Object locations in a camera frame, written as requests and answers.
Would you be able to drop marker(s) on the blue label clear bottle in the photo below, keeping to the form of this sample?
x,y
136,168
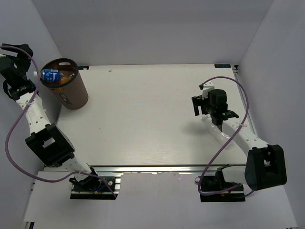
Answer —
x,y
48,75

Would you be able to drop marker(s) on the brown cylindrical bin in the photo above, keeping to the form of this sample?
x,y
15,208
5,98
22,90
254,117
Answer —
x,y
73,94

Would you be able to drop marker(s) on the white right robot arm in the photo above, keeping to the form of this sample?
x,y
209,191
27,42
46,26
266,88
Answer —
x,y
265,163

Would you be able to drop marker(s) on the small sticker near bin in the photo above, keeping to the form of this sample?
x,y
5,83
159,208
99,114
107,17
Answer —
x,y
83,67

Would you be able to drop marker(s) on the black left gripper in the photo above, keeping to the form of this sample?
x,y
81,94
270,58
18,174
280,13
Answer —
x,y
26,63

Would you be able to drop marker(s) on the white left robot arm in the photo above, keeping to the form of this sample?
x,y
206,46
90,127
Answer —
x,y
46,140

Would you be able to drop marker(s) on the blue table label sticker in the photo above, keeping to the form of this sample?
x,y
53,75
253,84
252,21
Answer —
x,y
222,66

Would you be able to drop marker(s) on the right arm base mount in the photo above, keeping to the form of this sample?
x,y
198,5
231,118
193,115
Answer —
x,y
216,183

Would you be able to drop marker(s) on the orange juice bottle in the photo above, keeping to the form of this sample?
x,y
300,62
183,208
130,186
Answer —
x,y
65,76

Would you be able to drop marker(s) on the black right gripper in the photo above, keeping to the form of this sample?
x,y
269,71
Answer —
x,y
198,101

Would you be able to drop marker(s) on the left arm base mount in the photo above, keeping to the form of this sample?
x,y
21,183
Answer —
x,y
93,189

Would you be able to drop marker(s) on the aluminium front rail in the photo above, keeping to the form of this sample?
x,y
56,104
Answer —
x,y
147,169

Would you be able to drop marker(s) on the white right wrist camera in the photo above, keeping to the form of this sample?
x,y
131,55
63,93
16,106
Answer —
x,y
206,88

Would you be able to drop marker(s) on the clear bottle blue-white cap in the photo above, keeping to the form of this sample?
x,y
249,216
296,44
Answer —
x,y
214,131

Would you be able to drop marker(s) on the aluminium right side rail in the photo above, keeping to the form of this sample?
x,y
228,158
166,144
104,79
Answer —
x,y
247,107

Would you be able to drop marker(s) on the aluminium rail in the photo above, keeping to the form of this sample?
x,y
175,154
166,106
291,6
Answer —
x,y
247,107
147,169

